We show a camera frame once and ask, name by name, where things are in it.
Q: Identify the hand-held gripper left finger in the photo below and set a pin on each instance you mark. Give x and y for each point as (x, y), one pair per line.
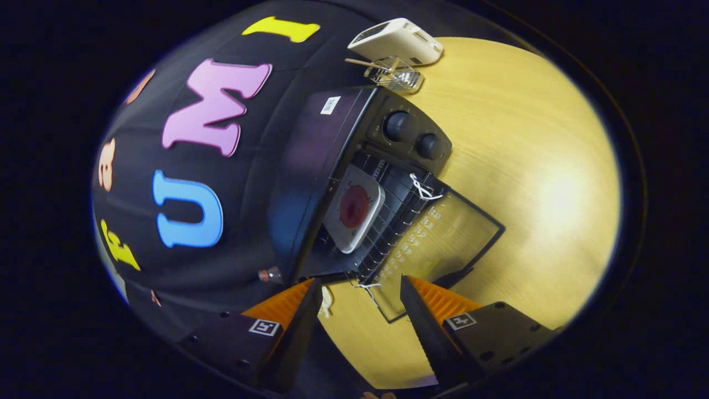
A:
(299, 332)

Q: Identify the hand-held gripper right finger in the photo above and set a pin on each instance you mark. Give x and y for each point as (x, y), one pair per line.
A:
(424, 327)

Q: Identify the white square plate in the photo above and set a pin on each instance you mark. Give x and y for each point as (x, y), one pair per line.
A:
(346, 238)

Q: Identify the pink round cake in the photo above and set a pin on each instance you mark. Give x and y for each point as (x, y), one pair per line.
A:
(354, 206)

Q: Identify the black toaster oven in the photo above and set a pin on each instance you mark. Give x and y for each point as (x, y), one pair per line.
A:
(316, 144)

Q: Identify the white bread toaster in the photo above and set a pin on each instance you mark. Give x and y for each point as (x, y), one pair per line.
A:
(399, 39)

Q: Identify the clear glass bottle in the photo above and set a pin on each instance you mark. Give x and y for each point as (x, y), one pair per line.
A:
(271, 275)

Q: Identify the pink cloth clip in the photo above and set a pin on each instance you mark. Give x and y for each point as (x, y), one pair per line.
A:
(155, 298)

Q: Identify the black backdrop cloth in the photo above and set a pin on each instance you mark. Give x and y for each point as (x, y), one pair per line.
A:
(255, 183)

